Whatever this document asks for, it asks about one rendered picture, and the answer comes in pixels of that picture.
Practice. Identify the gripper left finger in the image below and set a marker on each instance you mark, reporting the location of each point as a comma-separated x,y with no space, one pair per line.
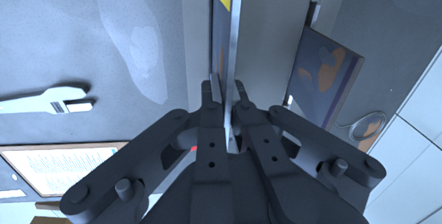
207,137

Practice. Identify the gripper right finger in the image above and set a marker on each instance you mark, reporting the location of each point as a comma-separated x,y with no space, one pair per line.
262,140

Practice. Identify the grey steel plate yellow label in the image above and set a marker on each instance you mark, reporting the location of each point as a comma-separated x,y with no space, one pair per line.
234,27

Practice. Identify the rusty blue-grey steel plate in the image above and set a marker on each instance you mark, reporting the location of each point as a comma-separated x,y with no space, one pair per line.
321,78

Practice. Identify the pale grey upright block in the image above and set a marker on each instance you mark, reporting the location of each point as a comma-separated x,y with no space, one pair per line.
272,30

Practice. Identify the brown clipboard with paper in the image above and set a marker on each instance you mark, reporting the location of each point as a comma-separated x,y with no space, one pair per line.
55,168

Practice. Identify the white handheld scanner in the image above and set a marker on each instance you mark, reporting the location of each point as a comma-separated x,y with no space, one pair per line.
45,101

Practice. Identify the brown cardboard box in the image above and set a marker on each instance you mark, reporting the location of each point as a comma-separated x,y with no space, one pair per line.
48,220

